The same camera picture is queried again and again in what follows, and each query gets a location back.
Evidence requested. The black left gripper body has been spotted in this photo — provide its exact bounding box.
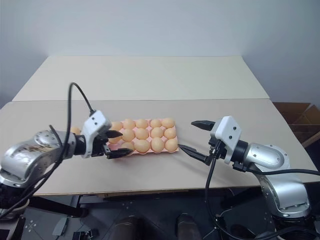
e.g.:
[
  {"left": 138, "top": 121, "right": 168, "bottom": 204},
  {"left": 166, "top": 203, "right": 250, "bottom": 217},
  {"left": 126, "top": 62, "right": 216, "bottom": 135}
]
[{"left": 91, "top": 129, "right": 111, "bottom": 159}]

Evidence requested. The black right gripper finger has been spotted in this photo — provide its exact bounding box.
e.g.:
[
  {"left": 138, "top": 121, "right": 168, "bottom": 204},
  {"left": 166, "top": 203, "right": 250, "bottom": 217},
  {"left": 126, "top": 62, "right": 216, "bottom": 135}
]
[
  {"left": 190, "top": 120, "right": 216, "bottom": 132},
  {"left": 179, "top": 144, "right": 210, "bottom": 166}
]

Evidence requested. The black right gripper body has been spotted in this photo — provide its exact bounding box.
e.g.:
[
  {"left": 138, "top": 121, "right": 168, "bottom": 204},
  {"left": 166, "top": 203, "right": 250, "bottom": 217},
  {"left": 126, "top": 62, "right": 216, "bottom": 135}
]
[{"left": 205, "top": 136, "right": 228, "bottom": 166}]

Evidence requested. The pink egg tray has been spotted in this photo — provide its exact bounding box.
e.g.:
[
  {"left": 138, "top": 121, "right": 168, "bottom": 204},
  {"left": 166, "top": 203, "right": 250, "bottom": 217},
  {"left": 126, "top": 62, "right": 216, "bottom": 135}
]
[{"left": 106, "top": 118, "right": 180, "bottom": 155}]

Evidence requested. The dark rounded shape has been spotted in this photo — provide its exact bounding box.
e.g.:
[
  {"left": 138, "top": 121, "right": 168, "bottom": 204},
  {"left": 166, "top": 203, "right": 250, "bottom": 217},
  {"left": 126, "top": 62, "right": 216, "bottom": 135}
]
[
  {"left": 119, "top": 215, "right": 144, "bottom": 240},
  {"left": 175, "top": 213, "right": 199, "bottom": 240}
]

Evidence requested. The brown cardboard box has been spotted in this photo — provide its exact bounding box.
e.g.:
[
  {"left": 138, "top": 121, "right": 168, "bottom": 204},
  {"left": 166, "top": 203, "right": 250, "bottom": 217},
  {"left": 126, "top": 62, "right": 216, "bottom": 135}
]
[{"left": 271, "top": 101, "right": 320, "bottom": 151}]

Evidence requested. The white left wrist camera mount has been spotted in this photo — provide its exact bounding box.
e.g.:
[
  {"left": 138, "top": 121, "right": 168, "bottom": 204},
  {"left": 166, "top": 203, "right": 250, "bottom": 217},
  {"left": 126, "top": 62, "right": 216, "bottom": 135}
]
[{"left": 81, "top": 109, "right": 112, "bottom": 159}]

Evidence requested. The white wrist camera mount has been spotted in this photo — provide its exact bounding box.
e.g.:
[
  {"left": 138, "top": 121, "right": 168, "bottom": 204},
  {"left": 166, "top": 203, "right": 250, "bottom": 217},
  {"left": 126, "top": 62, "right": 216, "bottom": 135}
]
[
  {"left": 209, "top": 115, "right": 244, "bottom": 165},
  {"left": 81, "top": 109, "right": 112, "bottom": 159}
]

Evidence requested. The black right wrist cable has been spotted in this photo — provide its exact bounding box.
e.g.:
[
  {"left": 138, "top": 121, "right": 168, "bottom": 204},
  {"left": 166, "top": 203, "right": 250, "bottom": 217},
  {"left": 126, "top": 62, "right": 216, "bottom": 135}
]
[{"left": 204, "top": 139, "right": 288, "bottom": 240}]

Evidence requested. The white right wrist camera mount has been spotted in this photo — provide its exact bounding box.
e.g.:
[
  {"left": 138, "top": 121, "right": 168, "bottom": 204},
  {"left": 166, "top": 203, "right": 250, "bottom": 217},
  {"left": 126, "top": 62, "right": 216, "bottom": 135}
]
[{"left": 209, "top": 115, "right": 244, "bottom": 165}]

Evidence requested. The black table frame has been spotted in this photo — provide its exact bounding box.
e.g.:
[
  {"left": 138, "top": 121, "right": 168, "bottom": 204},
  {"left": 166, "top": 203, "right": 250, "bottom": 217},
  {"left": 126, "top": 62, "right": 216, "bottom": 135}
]
[{"left": 70, "top": 193, "right": 90, "bottom": 219}]

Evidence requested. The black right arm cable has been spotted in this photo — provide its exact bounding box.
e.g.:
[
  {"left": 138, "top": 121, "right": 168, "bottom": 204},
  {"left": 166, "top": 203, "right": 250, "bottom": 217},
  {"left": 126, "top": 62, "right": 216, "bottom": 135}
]
[{"left": 246, "top": 167, "right": 320, "bottom": 176}]

